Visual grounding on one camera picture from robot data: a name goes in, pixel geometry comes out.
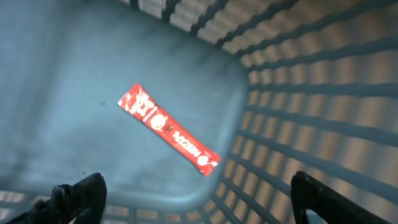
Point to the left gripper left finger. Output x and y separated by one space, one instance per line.
82 203

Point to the red coffee stick sachet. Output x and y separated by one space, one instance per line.
138 103

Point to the grey plastic mesh basket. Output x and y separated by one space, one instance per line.
272 87

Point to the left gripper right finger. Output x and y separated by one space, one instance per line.
307 193

